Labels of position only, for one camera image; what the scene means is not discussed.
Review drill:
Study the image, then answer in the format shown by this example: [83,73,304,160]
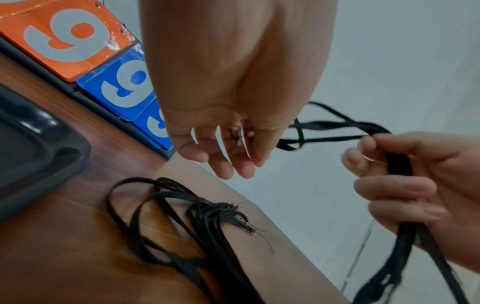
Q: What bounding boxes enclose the person's left hand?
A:
[138,0,339,180]

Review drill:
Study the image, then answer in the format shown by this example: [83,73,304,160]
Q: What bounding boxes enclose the person's right hand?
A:
[340,132,480,274]

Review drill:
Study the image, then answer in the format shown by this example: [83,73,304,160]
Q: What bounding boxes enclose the bundle of black lanyards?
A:
[106,177,277,304]

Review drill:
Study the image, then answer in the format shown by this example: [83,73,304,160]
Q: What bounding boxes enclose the black plastic tray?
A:
[0,83,93,224]

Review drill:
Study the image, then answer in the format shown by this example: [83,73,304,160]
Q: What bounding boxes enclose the orange blue flip scoreboard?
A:
[0,0,177,161]

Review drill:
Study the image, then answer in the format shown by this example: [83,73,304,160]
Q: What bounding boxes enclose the brown wooden desk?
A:
[0,53,352,304]

